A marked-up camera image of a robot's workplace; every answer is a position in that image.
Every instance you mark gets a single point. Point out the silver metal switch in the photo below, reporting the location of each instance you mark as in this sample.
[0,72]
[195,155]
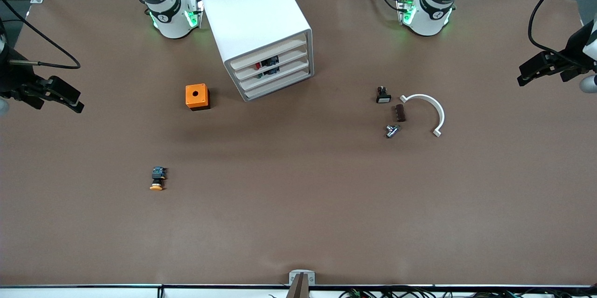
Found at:
[392,130]

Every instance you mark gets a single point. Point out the brown terminal block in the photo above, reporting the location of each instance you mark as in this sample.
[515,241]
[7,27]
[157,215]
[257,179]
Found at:
[401,113]

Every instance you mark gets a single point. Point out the blue-based push button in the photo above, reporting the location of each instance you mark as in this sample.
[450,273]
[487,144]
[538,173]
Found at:
[273,72]

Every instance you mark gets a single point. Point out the black white-capped push button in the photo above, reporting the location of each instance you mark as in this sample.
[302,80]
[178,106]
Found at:
[383,97]

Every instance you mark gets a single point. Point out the yellow mushroom push button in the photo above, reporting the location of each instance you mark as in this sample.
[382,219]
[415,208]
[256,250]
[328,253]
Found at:
[158,177]

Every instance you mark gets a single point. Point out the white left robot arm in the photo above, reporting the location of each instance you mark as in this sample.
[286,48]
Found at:
[431,13]

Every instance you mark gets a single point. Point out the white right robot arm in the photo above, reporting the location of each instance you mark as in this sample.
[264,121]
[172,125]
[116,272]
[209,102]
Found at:
[170,18]

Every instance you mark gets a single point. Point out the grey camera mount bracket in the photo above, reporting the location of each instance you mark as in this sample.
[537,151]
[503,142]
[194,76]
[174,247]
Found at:
[301,279]

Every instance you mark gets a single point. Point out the white drawer cabinet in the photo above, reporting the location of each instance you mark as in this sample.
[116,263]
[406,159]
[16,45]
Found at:
[247,9]

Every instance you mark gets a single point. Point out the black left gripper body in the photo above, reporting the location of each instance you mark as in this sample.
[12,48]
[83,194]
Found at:
[572,51]

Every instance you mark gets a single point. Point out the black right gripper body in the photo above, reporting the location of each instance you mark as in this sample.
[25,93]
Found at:
[14,79]

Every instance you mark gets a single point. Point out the red mushroom push button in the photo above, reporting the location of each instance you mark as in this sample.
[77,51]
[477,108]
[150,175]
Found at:
[269,61]

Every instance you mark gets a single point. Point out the white curved plastic arc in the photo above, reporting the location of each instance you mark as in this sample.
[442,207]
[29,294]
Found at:
[437,107]

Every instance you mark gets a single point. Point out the orange button enclosure box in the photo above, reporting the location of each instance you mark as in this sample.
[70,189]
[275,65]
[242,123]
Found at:
[196,95]

